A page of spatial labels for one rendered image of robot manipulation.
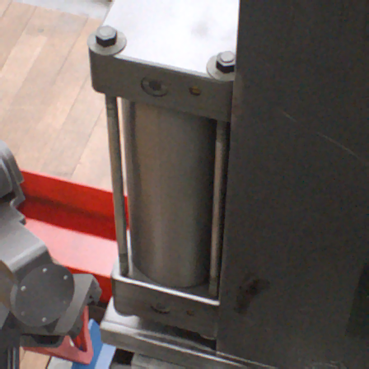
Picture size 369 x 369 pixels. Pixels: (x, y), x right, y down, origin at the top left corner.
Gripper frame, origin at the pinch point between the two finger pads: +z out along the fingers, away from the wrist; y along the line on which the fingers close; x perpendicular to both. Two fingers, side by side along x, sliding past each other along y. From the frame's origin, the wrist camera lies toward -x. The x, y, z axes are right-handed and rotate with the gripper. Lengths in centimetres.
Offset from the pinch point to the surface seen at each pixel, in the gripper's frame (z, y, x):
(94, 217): 6.4, -12.4, 23.7
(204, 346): -9.2, 19.3, -4.3
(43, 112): 1.3, -24.3, 38.6
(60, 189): 1.3, -14.7, 24.1
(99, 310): 9.0, -8.0, 11.5
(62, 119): 2.6, -21.6, 38.1
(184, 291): -18.2, 22.0, -5.2
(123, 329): -12.2, 13.2, -4.9
